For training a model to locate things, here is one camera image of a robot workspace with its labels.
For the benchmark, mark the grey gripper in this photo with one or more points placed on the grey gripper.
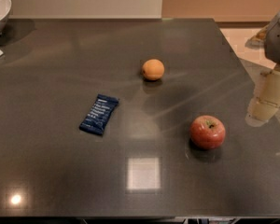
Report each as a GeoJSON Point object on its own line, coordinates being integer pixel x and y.
{"type": "Point", "coordinates": [278, 42]}

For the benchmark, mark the red apple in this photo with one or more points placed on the red apple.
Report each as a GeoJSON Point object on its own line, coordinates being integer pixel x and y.
{"type": "Point", "coordinates": [207, 132]}

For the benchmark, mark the blue rxbar wrapper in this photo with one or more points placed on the blue rxbar wrapper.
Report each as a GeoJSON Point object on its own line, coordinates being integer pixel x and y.
{"type": "Point", "coordinates": [99, 115]}

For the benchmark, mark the orange fruit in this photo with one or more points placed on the orange fruit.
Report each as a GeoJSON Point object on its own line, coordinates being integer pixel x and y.
{"type": "Point", "coordinates": [153, 69]}

